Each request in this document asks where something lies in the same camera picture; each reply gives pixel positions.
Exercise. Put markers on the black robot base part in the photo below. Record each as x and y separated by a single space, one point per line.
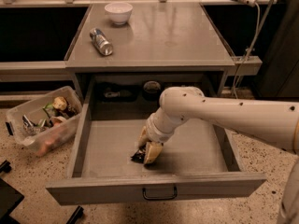
10 198

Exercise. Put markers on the white ceramic bowl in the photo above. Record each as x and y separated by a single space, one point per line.
119 12

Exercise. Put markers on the grey open drawer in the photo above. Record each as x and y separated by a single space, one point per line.
200 160

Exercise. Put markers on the black drawer handle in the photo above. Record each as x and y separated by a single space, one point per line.
162 194

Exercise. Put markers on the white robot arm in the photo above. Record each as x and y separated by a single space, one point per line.
275 123

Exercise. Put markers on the clear plastic storage bin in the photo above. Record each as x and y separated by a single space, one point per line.
32 128

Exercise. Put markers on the yellow snack in bin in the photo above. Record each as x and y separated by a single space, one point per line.
60 103

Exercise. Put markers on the green packet in bin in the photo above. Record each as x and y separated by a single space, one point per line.
50 110

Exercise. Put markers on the black tape roll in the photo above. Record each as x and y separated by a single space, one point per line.
152 90

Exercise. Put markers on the silver blue drink can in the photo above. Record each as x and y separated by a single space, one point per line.
100 42

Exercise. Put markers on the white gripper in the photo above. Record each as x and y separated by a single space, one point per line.
156 130

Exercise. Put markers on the grey counter cabinet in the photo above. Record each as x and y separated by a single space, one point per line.
159 37

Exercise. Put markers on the black rxbar chocolate wrapper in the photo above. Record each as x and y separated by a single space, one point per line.
139 156

